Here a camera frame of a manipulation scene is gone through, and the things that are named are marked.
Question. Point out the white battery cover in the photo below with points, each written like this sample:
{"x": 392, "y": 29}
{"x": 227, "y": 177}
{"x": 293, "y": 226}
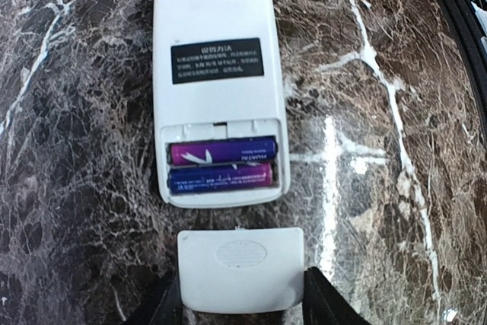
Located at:
{"x": 241, "y": 271}

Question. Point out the white remote control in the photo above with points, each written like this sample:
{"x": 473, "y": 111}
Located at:
{"x": 217, "y": 75}

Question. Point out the black front rail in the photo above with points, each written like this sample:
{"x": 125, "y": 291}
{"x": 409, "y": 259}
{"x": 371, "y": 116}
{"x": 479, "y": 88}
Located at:
{"x": 470, "y": 32}

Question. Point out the blue battery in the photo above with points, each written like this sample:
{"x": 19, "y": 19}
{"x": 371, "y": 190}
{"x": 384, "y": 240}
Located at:
{"x": 220, "y": 178}
{"x": 222, "y": 151}

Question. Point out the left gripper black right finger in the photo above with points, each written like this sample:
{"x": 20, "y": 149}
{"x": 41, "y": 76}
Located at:
{"x": 323, "y": 305}

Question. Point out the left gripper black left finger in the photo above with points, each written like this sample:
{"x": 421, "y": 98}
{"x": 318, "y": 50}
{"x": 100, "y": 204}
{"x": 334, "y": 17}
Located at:
{"x": 168, "y": 307}

